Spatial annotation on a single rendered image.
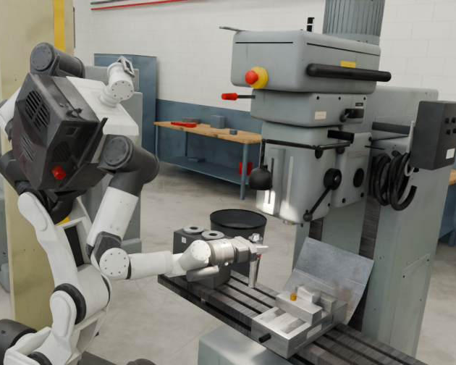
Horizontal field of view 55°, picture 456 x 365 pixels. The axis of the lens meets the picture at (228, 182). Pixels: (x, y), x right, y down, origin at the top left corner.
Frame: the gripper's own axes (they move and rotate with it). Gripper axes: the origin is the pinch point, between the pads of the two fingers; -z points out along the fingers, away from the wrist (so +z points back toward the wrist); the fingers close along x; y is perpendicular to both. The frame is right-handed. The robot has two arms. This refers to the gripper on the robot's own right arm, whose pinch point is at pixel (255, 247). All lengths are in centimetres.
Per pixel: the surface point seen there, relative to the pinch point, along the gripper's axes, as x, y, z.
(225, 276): 28.1, 24.7, -7.3
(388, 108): -1, -47, -55
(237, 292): 19.4, 27.6, -7.7
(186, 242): 38.5, 11.8, 5.9
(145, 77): 705, -40, -231
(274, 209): -4.9, -14.3, -2.8
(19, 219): 160, 36, 54
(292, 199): -8.4, -18.3, -6.8
